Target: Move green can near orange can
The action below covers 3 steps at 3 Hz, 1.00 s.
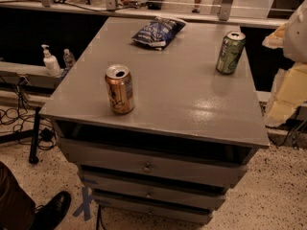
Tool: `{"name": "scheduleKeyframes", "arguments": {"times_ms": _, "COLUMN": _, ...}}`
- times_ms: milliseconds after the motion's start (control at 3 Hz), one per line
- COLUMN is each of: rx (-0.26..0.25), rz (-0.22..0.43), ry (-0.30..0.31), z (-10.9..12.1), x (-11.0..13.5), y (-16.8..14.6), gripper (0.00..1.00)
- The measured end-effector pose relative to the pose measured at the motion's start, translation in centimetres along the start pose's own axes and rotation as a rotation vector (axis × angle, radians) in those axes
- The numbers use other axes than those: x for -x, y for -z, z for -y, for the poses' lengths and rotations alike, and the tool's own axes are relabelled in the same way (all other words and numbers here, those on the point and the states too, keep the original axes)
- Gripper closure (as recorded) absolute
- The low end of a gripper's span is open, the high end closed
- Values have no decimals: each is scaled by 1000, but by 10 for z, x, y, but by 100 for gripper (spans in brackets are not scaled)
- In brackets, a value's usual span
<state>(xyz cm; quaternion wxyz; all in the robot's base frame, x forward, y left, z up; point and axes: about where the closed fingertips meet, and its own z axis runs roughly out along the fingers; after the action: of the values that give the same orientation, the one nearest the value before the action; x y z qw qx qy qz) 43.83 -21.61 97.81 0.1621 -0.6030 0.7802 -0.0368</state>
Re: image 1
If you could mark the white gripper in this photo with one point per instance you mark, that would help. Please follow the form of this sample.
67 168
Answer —
296 37

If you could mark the green soda can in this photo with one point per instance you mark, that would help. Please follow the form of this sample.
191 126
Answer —
230 52

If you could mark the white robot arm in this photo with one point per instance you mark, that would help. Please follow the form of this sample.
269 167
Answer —
295 39

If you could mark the orange soda can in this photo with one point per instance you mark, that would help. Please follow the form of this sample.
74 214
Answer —
119 88

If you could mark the grey metal railing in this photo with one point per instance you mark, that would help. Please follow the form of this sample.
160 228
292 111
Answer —
153 4

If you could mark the blue chip bag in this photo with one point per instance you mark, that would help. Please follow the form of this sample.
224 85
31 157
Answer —
159 32

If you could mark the grey drawer cabinet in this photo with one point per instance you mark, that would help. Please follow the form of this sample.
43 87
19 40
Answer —
183 107

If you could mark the middle grey drawer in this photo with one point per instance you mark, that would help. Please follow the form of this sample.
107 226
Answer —
171 191

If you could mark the grey drawer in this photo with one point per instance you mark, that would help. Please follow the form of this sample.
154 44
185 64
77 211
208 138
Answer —
101 156
153 207
171 191

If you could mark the top grey drawer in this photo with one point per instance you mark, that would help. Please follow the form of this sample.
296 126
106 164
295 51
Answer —
101 156

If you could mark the clear plastic water bottle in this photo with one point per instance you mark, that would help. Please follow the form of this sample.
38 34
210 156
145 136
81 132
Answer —
68 58

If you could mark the bottom grey drawer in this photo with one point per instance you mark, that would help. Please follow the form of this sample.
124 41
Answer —
153 207

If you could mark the white pump bottle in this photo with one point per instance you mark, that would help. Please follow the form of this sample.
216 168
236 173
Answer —
50 62

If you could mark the black stand leg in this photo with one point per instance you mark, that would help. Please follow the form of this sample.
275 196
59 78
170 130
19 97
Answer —
33 159

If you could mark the black leather shoe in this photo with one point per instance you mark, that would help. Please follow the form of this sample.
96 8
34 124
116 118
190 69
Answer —
49 216

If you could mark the brown trouser leg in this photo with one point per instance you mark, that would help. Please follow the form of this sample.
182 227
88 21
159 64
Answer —
17 209

